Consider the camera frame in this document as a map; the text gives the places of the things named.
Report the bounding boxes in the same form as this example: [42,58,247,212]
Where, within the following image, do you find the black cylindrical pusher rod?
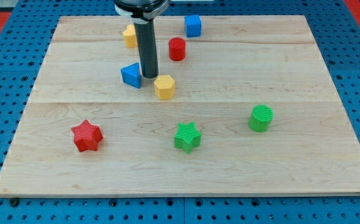
[134,21,159,78]

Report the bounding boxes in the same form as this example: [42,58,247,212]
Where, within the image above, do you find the blue triangle block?
[120,63,141,88]

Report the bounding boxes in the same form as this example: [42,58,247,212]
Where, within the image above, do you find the yellow heart block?
[123,24,138,48]

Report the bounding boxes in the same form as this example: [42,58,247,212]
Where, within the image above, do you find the red cylinder block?
[168,37,186,61]

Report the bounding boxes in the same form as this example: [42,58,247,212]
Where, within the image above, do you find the blue cube block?
[184,15,202,37]

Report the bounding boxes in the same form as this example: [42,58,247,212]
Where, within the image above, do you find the yellow hexagon block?
[154,75,176,100]

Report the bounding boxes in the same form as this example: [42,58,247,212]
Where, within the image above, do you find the green star block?
[174,122,201,154]

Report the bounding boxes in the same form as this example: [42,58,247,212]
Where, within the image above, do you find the red star block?
[71,119,103,152]

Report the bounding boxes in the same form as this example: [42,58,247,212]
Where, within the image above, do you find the wooden board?
[0,16,360,198]

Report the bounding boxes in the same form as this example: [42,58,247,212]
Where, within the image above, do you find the green cylinder block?
[248,105,274,133]

